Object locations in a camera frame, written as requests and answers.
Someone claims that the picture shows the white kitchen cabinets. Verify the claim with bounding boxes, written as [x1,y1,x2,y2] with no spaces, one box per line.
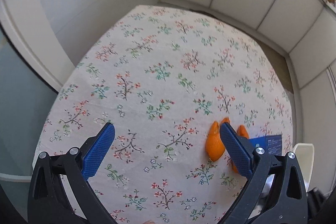
[1,0,335,193]

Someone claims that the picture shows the white plastic trash bin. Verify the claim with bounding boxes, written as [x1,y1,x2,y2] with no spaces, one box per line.
[293,143,315,191]

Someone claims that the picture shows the floral tablecloth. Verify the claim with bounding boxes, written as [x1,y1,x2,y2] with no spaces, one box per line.
[35,6,293,223]

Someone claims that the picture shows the orange peel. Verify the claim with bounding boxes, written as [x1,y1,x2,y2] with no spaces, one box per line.
[205,117,250,174]

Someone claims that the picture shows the blue cardboard box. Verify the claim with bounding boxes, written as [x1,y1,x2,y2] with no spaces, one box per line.
[249,135,282,156]

